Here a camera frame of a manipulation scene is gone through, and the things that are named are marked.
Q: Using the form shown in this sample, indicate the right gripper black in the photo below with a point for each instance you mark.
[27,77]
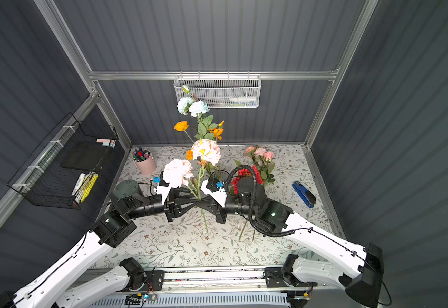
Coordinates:
[221,210]

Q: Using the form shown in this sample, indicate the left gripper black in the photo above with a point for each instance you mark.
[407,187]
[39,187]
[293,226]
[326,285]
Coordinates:
[172,210]

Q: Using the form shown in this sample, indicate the small pink flower spray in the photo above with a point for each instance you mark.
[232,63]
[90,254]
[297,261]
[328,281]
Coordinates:
[190,172]

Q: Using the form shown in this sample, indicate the pink peony stem with bud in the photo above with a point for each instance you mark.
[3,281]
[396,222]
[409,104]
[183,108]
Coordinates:
[245,200]

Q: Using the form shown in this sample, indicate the pale pink peony cluster stem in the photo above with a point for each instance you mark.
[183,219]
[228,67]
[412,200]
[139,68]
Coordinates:
[256,153]

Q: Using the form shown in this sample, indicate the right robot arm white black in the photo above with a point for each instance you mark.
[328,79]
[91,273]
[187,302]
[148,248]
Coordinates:
[345,255]

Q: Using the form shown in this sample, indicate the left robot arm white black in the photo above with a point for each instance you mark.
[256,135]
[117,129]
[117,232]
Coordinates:
[54,287]

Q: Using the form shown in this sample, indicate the dark glass ribbed vase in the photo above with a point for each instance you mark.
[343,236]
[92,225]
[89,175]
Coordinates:
[218,176]

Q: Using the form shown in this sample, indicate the floral table mat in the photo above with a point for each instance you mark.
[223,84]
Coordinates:
[196,239]

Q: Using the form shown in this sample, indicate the red gerbera flower stem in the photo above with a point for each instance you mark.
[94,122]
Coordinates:
[246,180]

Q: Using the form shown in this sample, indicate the pink pen cup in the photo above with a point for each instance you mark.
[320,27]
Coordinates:
[144,161]

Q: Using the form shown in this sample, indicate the orange flower stem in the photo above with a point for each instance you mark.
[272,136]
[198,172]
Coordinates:
[205,146]

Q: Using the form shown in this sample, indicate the yellow highlighter in basket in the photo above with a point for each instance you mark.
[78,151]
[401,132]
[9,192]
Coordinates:
[86,187]

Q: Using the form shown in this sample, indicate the blue stapler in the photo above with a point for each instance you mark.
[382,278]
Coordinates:
[306,195]

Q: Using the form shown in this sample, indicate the light blue flower stem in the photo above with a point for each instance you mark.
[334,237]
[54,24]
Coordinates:
[195,109]

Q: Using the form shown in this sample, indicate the white marker in mesh basket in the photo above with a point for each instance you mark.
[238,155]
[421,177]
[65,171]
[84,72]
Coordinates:
[242,100]

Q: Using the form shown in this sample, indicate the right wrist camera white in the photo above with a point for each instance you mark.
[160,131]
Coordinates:
[216,191]

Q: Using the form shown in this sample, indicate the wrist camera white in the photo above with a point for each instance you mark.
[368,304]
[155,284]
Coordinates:
[216,191]
[162,188]

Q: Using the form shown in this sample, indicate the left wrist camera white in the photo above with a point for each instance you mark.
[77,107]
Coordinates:
[162,188]

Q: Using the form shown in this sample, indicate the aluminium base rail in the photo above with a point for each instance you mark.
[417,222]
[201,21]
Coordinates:
[216,279]

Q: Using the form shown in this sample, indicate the white mesh wall basket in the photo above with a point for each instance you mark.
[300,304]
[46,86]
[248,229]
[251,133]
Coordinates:
[215,91]

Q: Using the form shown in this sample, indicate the black wire wall basket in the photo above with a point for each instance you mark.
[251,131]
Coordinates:
[81,147]

